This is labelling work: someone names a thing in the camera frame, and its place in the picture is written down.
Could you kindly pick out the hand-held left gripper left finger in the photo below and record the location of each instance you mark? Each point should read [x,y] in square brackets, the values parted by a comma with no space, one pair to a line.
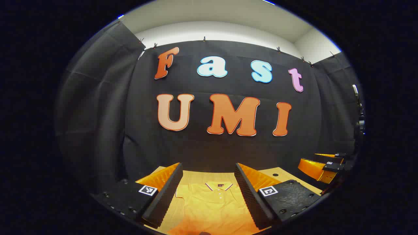
[166,195]

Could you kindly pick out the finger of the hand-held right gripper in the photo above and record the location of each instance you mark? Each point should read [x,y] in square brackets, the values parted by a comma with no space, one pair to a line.
[326,155]
[310,168]

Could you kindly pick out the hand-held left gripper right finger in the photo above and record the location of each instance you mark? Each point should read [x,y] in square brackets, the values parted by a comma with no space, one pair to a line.
[249,195]

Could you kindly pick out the orange T-shirt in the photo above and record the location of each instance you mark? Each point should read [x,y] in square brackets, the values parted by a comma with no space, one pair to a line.
[212,209]

